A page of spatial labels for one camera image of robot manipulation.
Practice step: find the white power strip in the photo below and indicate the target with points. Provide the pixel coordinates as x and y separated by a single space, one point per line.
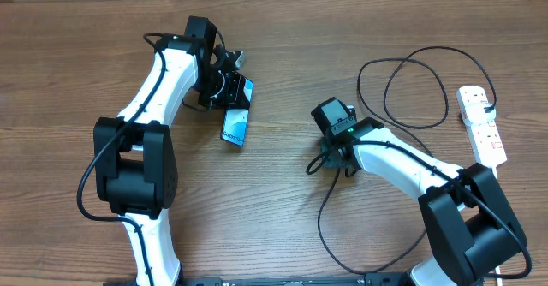
484 139

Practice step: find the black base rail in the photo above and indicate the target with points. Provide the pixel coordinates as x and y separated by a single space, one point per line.
291 281

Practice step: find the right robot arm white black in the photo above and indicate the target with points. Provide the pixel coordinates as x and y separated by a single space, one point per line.
470 225

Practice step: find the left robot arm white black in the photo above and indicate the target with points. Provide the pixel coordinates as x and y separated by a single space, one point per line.
133 176

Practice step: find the Galaxy S24 smartphone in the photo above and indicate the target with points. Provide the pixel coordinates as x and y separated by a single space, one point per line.
236 117

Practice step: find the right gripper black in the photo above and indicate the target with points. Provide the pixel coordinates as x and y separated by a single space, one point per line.
330 160

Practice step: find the white charger plug adapter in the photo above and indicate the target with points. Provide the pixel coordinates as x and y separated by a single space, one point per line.
478 113

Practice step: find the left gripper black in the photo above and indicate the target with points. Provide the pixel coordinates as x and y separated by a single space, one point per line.
232 98

